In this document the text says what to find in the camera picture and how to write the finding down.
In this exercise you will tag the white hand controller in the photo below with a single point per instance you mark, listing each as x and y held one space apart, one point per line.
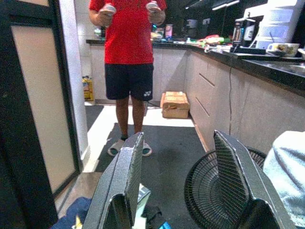
108 9
153 6

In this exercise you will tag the black floor fan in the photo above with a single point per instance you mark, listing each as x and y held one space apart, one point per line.
205 186

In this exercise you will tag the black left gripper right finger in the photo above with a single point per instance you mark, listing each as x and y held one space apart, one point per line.
247 176

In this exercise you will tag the flower print mug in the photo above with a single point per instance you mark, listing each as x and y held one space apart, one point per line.
284 48

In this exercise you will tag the dark blue garment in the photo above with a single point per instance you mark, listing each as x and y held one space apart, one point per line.
71 212

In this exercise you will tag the white countertop appliance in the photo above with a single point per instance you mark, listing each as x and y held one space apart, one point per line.
278 23

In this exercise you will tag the person in red shirt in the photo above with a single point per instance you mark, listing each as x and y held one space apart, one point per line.
128 47

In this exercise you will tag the black garment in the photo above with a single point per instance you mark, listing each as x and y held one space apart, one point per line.
151 214

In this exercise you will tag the black framed door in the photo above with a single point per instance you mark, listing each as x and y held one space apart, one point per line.
35 95

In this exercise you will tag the brown cardboard box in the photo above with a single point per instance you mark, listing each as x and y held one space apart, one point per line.
175 105

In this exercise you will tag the beige cabinet with black counter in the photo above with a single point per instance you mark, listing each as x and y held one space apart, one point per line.
250 107

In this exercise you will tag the grey slipper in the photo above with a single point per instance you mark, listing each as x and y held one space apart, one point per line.
114 148
147 149

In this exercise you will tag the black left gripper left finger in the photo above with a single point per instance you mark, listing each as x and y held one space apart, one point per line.
119 181

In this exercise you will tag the large dark floor mat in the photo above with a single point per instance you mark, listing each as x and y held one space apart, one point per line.
171 155

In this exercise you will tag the yellow bag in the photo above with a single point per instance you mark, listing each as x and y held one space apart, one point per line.
88 88

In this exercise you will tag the light blue shirt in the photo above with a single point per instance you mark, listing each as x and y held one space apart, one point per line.
288 171

